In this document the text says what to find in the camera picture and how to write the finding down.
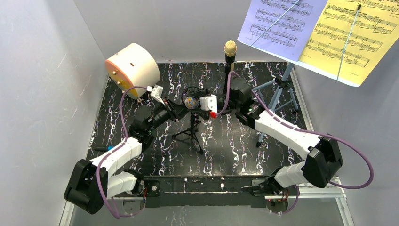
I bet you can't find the beige microphone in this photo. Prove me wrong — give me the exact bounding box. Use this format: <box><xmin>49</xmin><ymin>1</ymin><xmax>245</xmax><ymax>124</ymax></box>
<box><xmin>223</xmin><ymin>40</ymin><xmax>237</xmax><ymax>94</ymax></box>

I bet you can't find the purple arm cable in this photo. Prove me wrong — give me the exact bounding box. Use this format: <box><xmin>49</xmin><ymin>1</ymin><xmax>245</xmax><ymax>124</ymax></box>
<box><xmin>96</xmin><ymin>86</ymin><xmax>153</xmax><ymax>219</ymax></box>
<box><xmin>215</xmin><ymin>71</ymin><xmax>375</xmax><ymax>215</ymax></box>

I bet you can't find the silver microphone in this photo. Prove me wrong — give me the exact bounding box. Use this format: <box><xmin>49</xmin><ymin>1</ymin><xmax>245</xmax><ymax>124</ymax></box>
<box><xmin>184</xmin><ymin>96</ymin><xmax>200</xmax><ymax>110</ymax></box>

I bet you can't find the black and blue marker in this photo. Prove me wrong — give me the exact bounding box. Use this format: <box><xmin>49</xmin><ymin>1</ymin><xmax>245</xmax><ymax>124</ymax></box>
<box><xmin>92</xmin><ymin>145</ymin><xmax>114</xmax><ymax>152</ymax></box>

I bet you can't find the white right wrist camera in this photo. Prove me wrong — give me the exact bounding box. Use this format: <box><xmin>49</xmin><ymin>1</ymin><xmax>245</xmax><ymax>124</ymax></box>
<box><xmin>199</xmin><ymin>94</ymin><xmax>218</xmax><ymax>113</ymax></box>

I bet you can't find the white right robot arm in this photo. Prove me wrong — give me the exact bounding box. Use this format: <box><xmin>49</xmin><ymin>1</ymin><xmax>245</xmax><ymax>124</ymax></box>
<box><xmin>218</xmin><ymin>77</ymin><xmax>343</xmax><ymax>194</ymax></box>

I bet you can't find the blue music stand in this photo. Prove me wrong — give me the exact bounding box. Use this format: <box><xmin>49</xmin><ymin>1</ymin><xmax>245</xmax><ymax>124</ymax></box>
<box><xmin>251</xmin><ymin>62</ymin><xmax>299</xmax><ymax>148</ymax></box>

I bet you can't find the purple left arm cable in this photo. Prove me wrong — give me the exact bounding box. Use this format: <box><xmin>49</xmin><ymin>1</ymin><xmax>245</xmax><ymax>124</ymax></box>
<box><xmin>96</xmin><ymin>86</ymin><xmax>153</xmax><ymax>219</ymax></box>

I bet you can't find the black tripod microphone stand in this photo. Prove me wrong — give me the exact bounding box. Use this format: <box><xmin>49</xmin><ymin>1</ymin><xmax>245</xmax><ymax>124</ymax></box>
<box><xmin>172</xmin><ymin>86</ymin><xmax>210</xmax><ymax>155</ymax></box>

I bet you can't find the lavender sheet music page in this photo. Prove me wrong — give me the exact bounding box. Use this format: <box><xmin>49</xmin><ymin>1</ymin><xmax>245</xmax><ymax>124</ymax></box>
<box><xmin>238</xmin><ymin>0</ymin><xmax>327</xmax><ymax>62</ymax></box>

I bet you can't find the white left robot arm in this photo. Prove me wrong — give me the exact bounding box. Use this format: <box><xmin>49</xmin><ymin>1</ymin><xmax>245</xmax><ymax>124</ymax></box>
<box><xmin>64</xmin><ymin>99</ymin><xmax>188</xmax><ymax>214</ymax></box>

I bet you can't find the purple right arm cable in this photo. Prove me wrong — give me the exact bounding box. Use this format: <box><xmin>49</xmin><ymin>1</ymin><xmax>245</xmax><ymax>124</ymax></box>
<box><xmin>215</xmin><ymin>71</ymin><xmax>375</xmax><ymax>215</ymax></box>

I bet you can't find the white and orange drum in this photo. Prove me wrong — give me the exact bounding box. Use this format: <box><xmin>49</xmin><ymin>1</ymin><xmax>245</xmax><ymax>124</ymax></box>
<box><xmin>105</xmin><ymin>43</ymin><xmax>160</xmax><ymax>99</ymax></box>

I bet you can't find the aluminium frame rail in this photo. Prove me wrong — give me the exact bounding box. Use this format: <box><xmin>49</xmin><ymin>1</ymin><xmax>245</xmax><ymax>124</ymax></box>
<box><xmin>64</xmin><ymin>172</ymin><xmax>354</xmax><ymax>226</ymax></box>

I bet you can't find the yellow sheet music page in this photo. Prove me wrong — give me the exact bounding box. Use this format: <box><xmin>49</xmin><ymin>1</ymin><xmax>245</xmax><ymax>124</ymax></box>
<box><xmin>298</xmin><ymin>0</ymin><xmax>399</xmax><ymax>87</ymax></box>

